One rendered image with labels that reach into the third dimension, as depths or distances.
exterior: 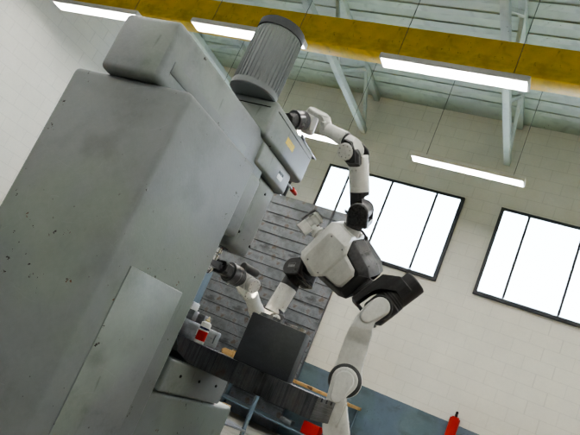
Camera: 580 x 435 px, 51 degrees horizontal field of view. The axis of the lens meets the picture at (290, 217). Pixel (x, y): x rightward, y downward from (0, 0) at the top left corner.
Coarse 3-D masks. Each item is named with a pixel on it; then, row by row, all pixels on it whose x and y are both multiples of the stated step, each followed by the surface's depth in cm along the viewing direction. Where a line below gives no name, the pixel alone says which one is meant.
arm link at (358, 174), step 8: (344, 144) 266; (344, 152) 267; (352, 152) 265; (368, 152) 273; (344, 160) 268; (352, 160) 266; (360, 160) 266; (368, 160) 269; (352, 168) 269; (360, 168) 267; (368, 168) 270; (352, 176) 269; (360, 176) 268; (368, 176) 270; (352, 184) 270; (360, 184) 268; (368, 184) 270
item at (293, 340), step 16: (256, 320) 226; (272, 320) 225; (256, 336) 224; (272, 336) 223; (288, 336) 222; (304, 336) 222; (240, 352) 223; (256, 352) 222; (272, 352) 222; (288, 352) 221; (304, 352) 231; (256, 368) 221; (272, 368) 220; (288, 368) 219
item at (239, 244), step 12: (264, 192) 253; (252, 204) 247; (264, 204) 256; (252, 216) 249; (240, 228) 243; (252, 228) 252; (228, 240) 240; (240, 240) 246; (252, 240) 255; (240, 252) 250
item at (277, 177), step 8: (264, 144) 238; (264, 152) 240; (272, 152) 247; (256, 160) 237; (264, 160) 241; (272, 160) 247; (264, 168) 243; (272, 168) 249; (280, 168) 255; (264, 176) 248; (272, 176) 251; (280, 176) 257; (288, 176) 264; (272, 184) 255; (280, 184) 259; (280, 192) 263
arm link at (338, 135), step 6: (330, 126) 275; (336, 126) 275; (324, 132) 276; (330, 132) 274; (336, 132) 272; (342, 132) 271; (348, 132) 272; (330, 138) 276; (336, 138) 272; (342, 138) 271; (348, 138) 269; (354, 138) 270; (354, 144) 267; (360, 144) 272; (360, 150) 271
